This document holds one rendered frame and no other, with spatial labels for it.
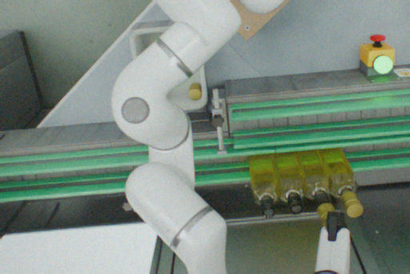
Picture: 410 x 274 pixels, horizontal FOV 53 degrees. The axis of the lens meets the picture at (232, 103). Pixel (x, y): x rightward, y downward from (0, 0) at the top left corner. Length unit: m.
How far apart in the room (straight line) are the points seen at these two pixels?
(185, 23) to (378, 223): 0.71
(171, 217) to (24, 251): 0.60
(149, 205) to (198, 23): 0.29
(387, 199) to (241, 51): 0.56
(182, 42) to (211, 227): 0.29
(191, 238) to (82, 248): 0.52
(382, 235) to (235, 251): 0.36
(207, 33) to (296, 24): 0.49
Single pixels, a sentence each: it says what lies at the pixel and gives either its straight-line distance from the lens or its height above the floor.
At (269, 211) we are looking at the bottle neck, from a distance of 0.90.
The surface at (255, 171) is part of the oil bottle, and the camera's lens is 0.96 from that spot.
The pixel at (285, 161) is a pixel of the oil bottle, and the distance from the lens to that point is 0.99.
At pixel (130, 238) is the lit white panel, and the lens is 1.07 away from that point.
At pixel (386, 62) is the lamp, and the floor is 0.85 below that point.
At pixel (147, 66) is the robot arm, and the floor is 1.21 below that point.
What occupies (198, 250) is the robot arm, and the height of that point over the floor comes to 1.38.
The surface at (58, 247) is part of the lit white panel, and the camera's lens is 1.12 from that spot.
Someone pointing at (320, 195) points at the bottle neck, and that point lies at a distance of 0.90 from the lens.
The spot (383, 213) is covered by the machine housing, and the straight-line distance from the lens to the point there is 1.16.
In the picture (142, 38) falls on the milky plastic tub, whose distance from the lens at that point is 1.11.
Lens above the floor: 1.83
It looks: 66 degrees down
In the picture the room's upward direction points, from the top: 176 degrees clockwise
